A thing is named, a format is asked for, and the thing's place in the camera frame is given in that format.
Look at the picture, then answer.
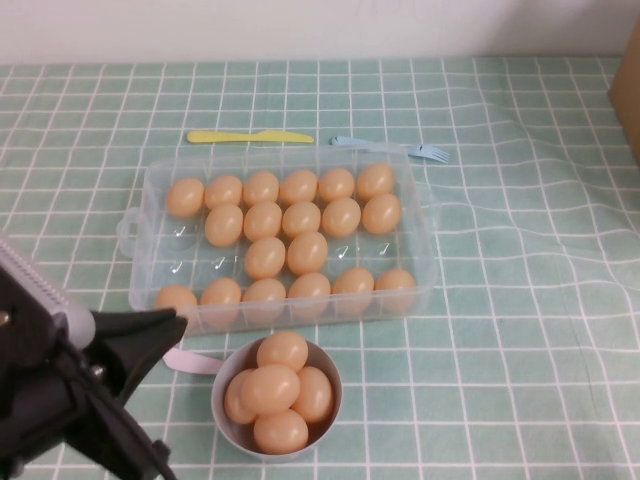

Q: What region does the black camera cable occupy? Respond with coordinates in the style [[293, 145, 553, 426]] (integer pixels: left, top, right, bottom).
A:
[[148, 438, 177, 480]]

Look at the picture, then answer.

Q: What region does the blue plastic fork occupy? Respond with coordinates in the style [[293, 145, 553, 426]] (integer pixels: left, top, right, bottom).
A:
[[328, 134, 451, 165]]

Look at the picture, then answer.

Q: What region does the clear plastic egg box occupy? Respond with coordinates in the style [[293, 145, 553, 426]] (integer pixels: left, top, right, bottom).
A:
[[116, 148, 441, 337]]

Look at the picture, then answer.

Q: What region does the pale grey round bowl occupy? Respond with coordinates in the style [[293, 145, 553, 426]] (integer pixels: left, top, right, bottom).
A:
[[211, 337, 344, 456]]

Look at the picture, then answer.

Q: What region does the yellow plastic knife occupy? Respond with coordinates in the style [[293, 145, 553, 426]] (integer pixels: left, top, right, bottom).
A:
[[186, 129, 316, 146]]

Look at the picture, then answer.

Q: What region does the brown cardboard box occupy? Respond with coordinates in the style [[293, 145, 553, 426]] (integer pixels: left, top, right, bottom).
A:
[[607, 34, 640, 166]]

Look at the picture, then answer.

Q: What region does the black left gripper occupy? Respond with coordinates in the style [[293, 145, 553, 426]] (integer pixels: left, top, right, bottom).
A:
[[0, 307, 190, 472]]

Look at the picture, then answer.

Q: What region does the pink plastic knife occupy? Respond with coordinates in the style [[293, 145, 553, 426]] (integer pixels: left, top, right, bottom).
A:
[[163, 348, 224, 375]]

